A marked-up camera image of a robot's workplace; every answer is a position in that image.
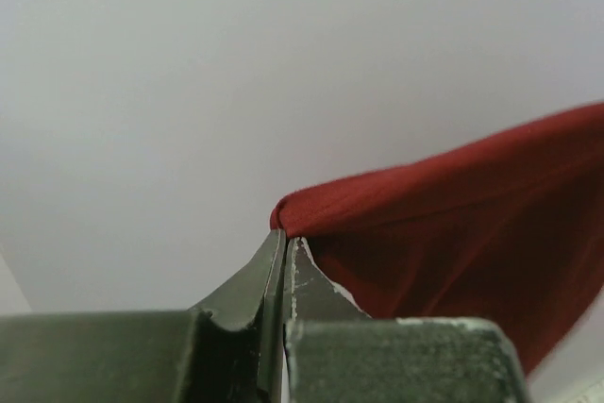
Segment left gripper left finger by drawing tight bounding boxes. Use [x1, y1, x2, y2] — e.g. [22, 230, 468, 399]
[1, 230, 286, 402]

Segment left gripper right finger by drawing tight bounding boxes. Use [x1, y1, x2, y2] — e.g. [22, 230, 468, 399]
[284, 238, 529, 403]

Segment dark red t shirt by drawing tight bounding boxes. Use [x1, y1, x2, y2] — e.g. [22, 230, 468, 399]
[270, 102, 603, 372]

